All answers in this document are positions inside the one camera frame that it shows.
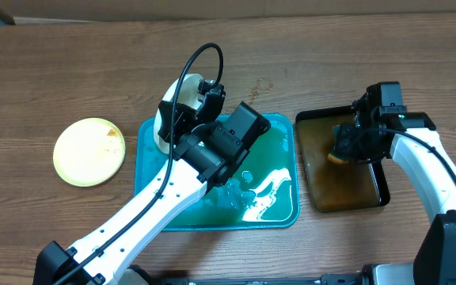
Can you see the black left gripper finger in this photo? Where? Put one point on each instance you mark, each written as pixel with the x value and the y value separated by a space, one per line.
pixel 181 122
pixel 211 102

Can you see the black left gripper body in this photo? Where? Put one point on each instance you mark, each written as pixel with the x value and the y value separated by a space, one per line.
pixel 204 128

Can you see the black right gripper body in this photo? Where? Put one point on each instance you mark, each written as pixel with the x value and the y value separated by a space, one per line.
pixel 355 144

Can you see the white plate with sauce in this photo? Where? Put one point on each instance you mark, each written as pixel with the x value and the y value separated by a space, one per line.
pixel 188 95

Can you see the green and orange sponge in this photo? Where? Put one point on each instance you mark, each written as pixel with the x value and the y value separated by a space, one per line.
pixel 334 155

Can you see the yellow plate with sauce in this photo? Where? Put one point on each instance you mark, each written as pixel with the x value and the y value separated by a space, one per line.
pixel 89 152

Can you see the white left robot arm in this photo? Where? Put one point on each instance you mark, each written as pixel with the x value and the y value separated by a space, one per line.
pixel 103 256

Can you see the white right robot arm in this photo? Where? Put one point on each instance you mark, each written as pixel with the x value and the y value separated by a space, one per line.
pixel 416 147

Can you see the teal plastic tray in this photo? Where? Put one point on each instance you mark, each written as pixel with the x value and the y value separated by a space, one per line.
pixel 262 194

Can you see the black water tray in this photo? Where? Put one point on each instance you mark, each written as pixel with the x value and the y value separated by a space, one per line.
pixel 336 187

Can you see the brown cardboard backdrop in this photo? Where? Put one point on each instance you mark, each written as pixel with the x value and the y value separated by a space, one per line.
pixel 146 10

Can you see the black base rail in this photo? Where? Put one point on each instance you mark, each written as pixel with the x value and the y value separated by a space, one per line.
pixel 179 278

